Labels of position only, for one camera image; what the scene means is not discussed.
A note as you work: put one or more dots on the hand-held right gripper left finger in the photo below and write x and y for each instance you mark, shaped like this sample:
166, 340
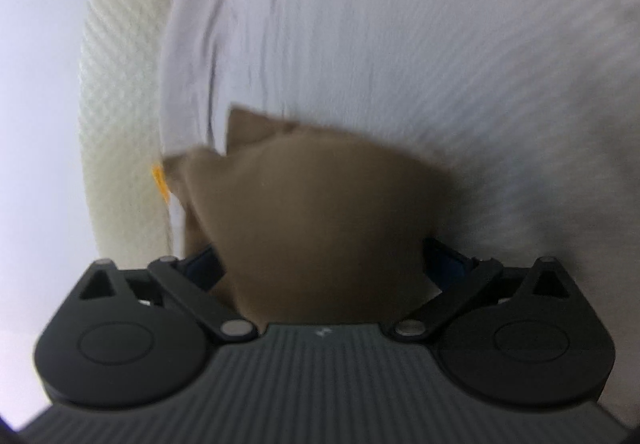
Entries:
204, 269

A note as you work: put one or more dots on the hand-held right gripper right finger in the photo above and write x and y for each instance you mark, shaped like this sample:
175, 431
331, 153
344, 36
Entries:
447, 269

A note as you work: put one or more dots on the brown garment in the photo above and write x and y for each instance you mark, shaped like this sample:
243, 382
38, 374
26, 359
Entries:
320, 214

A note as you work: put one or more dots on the orange cloth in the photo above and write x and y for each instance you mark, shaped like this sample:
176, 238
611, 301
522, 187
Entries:
160, 179

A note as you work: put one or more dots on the cream quilted headboard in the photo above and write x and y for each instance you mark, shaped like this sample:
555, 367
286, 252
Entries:
120, 99

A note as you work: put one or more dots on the bed with grey sheet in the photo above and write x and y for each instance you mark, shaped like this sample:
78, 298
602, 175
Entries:
400, 49

